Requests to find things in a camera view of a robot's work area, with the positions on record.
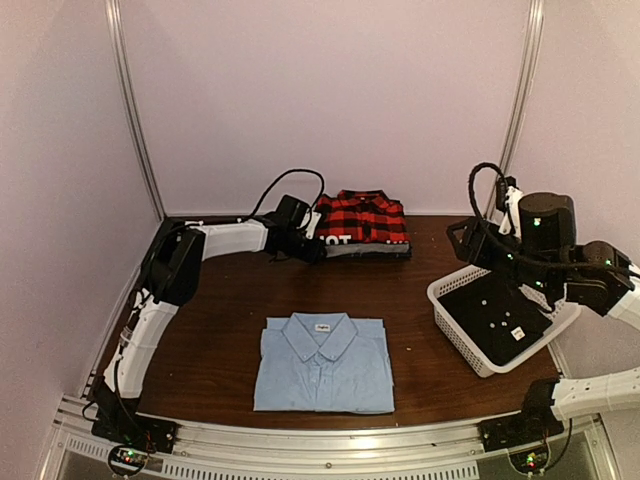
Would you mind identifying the circuit board with leds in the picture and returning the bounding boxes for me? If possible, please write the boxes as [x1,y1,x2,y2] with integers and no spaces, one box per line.
[509,447,550,476]
[107,445,149,476]

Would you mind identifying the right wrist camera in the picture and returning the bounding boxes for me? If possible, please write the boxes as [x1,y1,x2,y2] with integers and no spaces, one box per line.
[496,176,524,239]

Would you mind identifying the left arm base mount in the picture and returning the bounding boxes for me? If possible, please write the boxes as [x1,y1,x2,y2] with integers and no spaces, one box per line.
[91,415,178,454]

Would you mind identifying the left black cable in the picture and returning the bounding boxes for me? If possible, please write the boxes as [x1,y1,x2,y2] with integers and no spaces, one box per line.
[247,168,326,221]

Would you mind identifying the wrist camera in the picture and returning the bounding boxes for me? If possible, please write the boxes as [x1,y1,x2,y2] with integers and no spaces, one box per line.
[496,176,524,239]
[301,211,322,239]

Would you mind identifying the left circuit board with leds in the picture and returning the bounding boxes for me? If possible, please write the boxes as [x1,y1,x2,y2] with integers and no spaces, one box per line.
[107,445,149,476]

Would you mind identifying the aluminium frame post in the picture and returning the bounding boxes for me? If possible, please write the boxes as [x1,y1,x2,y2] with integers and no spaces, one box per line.
[104,0,166,221]
[499,0,545,173]

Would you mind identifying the light blue long sleeve shirt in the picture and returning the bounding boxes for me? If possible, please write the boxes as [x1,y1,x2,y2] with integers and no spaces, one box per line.
[253,313,395,415]

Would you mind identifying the white plastic basket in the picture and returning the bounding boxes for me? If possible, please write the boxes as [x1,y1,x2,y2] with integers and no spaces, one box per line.
[426,266,582,378]

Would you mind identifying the aluminium front rail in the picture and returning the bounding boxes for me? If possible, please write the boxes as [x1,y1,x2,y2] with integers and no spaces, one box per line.
[36,396,621,479]

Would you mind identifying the left aluminium frame post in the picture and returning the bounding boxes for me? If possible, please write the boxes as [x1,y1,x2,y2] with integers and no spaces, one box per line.
[104,0,166,221]

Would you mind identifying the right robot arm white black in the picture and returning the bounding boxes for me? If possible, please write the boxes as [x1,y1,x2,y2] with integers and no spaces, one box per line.
[428,187,639,377]

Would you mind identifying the right circuit board with leds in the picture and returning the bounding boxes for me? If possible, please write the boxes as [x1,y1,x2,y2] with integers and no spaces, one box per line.
[509,447,550,476]

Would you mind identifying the black cable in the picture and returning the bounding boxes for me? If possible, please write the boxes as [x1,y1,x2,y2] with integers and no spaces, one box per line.
[467,162,566,279]
[247,168,326,221]

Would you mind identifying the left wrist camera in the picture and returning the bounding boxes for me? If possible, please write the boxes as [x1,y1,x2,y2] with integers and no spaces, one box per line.
[301,211,322,239]

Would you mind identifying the black shirt in basket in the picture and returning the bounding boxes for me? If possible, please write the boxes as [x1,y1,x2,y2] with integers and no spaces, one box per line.
[439,273,552,366]

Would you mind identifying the black shirt white letters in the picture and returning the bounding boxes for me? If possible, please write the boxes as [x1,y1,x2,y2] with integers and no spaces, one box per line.
[318,234,411,249]

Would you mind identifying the red black plaid shirt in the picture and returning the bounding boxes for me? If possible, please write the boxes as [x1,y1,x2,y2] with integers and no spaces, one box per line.
[315,190,410,241]

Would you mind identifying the right black cable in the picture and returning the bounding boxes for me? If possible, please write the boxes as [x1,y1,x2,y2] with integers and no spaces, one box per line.
[467,162,566,279]

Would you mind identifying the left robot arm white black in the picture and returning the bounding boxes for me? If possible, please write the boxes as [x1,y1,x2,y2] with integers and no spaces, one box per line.
[89,195,326,444]

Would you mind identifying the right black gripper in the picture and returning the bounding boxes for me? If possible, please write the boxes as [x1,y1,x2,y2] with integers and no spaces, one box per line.
[447,216,558,297]

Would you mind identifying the right aluminium frame post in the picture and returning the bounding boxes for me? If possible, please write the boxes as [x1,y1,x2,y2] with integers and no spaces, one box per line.
[499,0,545,173]

